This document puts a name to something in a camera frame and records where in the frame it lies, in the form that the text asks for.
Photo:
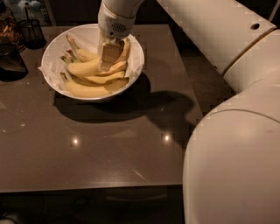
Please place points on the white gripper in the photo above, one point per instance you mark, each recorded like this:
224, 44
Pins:
114, 26

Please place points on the yellow banana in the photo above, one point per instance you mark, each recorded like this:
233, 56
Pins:
88, 90
99, 80
83, 55
90, 68

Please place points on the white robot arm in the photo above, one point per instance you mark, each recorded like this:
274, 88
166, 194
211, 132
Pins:
231, 172

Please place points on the yellow banana under bunch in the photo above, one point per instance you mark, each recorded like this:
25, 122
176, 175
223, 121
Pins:
99, 80

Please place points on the white bowl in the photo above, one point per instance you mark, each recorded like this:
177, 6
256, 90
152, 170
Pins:
93, 32

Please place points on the dark cabinet fronts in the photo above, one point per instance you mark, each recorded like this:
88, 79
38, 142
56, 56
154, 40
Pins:
80, 12

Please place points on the black mesh pen cup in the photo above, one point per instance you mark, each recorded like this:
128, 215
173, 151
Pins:
31, 30

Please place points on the black round container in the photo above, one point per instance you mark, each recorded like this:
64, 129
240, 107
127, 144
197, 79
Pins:
12, 66

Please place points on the dark glass jar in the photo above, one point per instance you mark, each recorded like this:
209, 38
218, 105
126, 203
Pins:
9, 27

